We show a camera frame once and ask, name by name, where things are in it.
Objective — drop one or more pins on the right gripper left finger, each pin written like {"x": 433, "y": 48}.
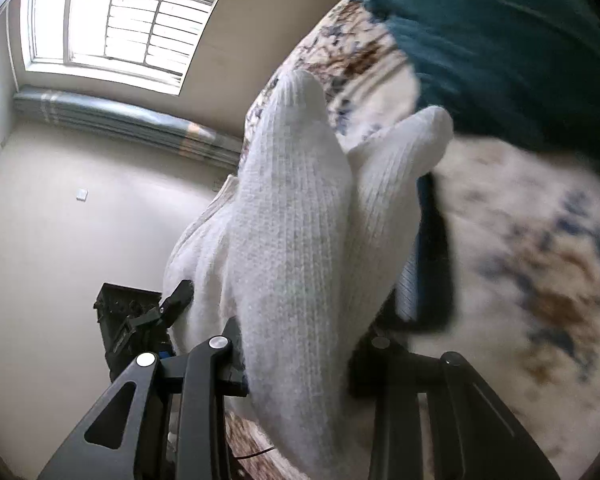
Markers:
{"x": 161, "y": 418}

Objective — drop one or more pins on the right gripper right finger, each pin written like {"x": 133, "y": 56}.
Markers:
{"x": 474, "y": 435}

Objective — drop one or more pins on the white knit sweater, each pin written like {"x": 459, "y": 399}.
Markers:
{"x": 303, "y": 246}

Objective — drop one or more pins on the dark folded clothes stack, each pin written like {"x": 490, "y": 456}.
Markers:
{"x": 423, "y": 299}

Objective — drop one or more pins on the floral fleece bed blanket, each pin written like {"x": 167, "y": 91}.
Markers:
{"x": 524, "y": 233}

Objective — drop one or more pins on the grey striped left curtain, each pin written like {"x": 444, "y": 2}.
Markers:
{"x": 129, "y": 122}

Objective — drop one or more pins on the window with metal bars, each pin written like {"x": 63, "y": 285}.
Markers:
{"x": 146, "y": 44}

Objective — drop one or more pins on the dark teal fleece blanket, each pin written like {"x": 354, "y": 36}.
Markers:
{"x": 526, "y": 72}

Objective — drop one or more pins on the white wall switch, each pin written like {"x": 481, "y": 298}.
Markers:
{"x": 81, "y": 194}

